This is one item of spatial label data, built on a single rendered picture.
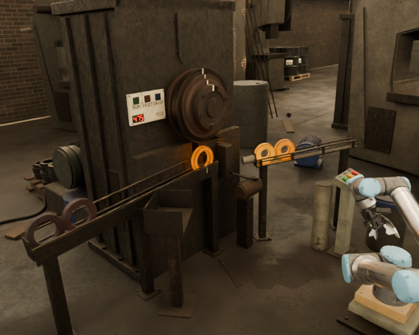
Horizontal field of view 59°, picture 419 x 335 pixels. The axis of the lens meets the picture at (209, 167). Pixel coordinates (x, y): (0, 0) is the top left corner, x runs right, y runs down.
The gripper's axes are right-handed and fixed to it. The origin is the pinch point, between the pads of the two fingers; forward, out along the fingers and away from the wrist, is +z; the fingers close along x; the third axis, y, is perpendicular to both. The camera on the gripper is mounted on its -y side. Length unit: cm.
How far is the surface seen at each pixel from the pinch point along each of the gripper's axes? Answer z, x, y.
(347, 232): 7, -63, -30
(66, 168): -133, -176, 110
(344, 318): 34, -30, 27
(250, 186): -53, -83, 12
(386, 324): 38.2, -8.4, 20.5
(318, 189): -30, -62, -24
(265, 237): -10, -112, 4
